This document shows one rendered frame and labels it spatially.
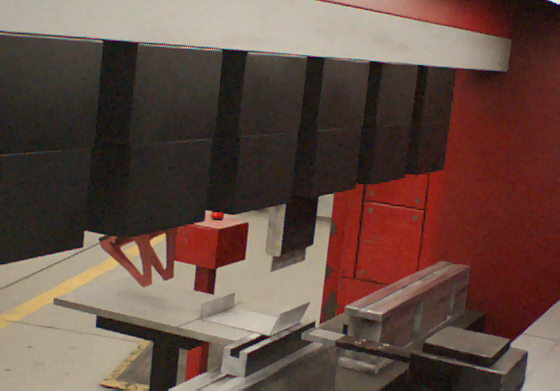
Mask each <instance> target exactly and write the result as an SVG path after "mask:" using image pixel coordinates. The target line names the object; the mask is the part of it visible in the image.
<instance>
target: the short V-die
mask: <svg viewBox="0 0 560 391"><path fill-rule="evenodd" d="M310 328H316V320H313V319H309V320H307V321H305V322H302V323H298V324H296V325H294V326H293V327H290V328H286V329H283V330H281V331H279V332H277V333H274V334H272V335H271V336H266V335H262V334H261V335H259V336H256V337H254V338H251V337H246V338H244V339H242V340H240V341H237V342H235V343H233V344H231V345H229V346H227V347H225V348H224V352H223V362H222V370H221V372H223V373H227V374H230V375H234V376H238V377H242V378H246V377H248V376H250V375H251V374H253V373H254V372H256V371H258V370H260V369H262V368H266V367H268V366H270V365H272V364H273V363H275V362H277V361H278V360H280V359H282V358H284V357H286V356H288V355H290V354H292V353H294V352H295V351H297V350H299V349H302V348H304V347H306V346H308V345H310V344H312V343H314V342H311V341H307V340H303V339H301V334H302V332H304V331H306V330H308V329H310Z"/></svg>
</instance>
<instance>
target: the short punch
mask: <svg viewBox="0 0 560 391"><path fill-rule="evenodd" d="M317 204H318V197H316V198H312V199H310V198H304V197H298V196H293V195H292V200H291V202H290V203H286V204H281V205H276V206H272V207H270V215H269V224H268V233H267V242H266V251H265V252H266V253H267V255H272V262H271V272H272V271H275V270H278V269H281V268H284V267H286V266H292V265H294V264H297V263H300V262H303V261H305V257H306V248H307V247H309V246H312V245H314V239H315V230H316V213H317Z"/></svg>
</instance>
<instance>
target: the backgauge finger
mask: <svg viewBox="0 0 560 391"><path fill-rule="evenodd" d="M301 339H303V340H307V341H311V342H316V343H319V344H324V345H328V346H332V347H337V348H344V349H349V350H353V351H358V352H361V353H365V354H370V355H374V356H378V357H382V358H386V359H390V360H395V361H399V362H403V363H407V364H409V365H408V372H407V380H406V383H407V384H408V385H415V386H420V387H423V388H427V389H431V390H435V391H515V390H516V389H517V388H518V386H519V384H520V383H521V382H522V381H523V380H524V379H525V372H526V365H527V359H528V351H527V350H523V349H520V348H515V347H510V343H511V342H510V340H509V339H505V338H501V337H497V336H492V335H487V334H483V333H479V332H474V331H469V330H464V329H461V328H456V327H451V326H446V327H444V328H443V329H442V330H441V331H439V332H438V333H436V334H435V335H433V336H432V337H430V338H429V339H427V340H426V341H424V342H423V344H422V346H419V347H418V348H416V349H415V350H414V349H409V348H405V347H397V346H392V345H388V344H383V343H380V342H375V341H371V340H366V339H362V338H358V337H354V336H349V335H345V334H340V333H337V332H332V331H328V330H324V329H319V328H310V329H308V330H306V331H304V332H302V334H301Z"/></svg>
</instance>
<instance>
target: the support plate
mask: <svg viewBox="0 0 560 391"><path fill-rule="evenodd" d="M218 297H221V296H217V295H212V294H208V293H204V292H200V291H195V290H190V289H186V288H182V287H178V286H168V285H164V284H160V283H156V282H152V285H147V286H145V287H143V286H142V285H140V284H139V283H138V282H137V281H136V280H135V279H134V278H133V277H127V278H123V279H121V280H117V281H114V282H110V283H106V284H100V285H96V286H93V287H89V288H86V289H83V290H79V291H76V292H72V293H68V294H65V295H62V296H59V297H55V298H54V301H53V304H54V305H58V306H62V307H65V308H70V309H74V310H78V311H82V312H85V313H90V314H94V315H98V316H102V317H105V318H109V319H114V320H118V321H122V322H125V323H129V324H134V325H142V326H145V327H149V328H153V329H158V330H162V331H166V332H169V333H173V334H178V335H182V336H186V337H189V338H193V339H198V340H202V341H206V342H209V343H213V344H217V345H222V346H226V347H227V346H229V345H231V344H233V343H235V342H237V341H240V340H242V339H244V338H246V337H248V336H250V335H251V334H253V332H250V331H246V330H242V329H238V328H229V327H226V326H222V325H217V324H213V323H209V322H206V321H201V320H197V321H194V322H192V323H189V324H186V325H185V326H182V327H177V326H180V325H182V324H185V323H187V322H189V321H192V320H195V319H197V318H200V317H201V308H202V303H204V302H207V301H209V300H212V299H215V298H218ZM233 308H241V309H246V310H250V311H254V312H258V313H262V314H267V315H271V316H275V317H278V316H279V314H280V312H282V311H285V310H283V309H278V308H270V307H265V306H261V305H256V304H252V303H248V302H245V303H242V304H239V305H237V306H234V307H233Z"/></svg>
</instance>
